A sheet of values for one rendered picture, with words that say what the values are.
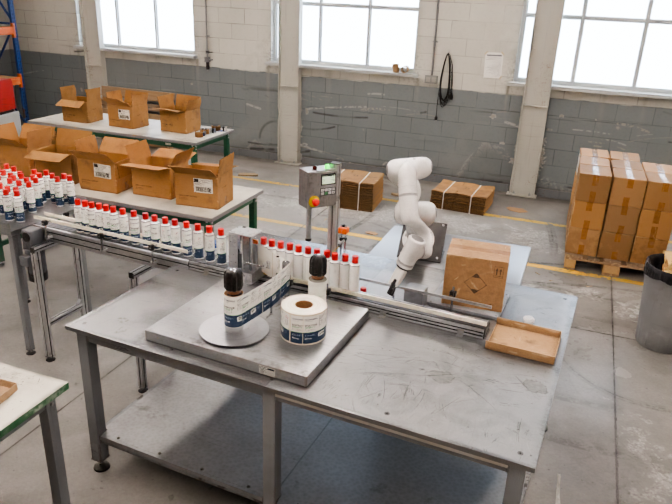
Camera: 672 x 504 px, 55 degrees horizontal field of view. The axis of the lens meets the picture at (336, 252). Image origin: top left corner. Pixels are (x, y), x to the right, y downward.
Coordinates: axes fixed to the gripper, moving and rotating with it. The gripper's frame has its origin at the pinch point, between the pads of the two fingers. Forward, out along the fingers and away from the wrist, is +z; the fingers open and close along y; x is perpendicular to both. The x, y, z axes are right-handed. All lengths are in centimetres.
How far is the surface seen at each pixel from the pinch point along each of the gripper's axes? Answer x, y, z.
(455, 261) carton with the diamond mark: 19.2, -18.7, -22.1
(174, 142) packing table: -307, -265, 131
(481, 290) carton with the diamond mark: 36.9, -20.7, -14.4
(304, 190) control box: -61, -1, -24
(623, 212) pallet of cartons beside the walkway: 107, -321, -2
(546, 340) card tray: 74, -7, -15
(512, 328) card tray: 58, -12, -10
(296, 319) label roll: -23, 58, 2
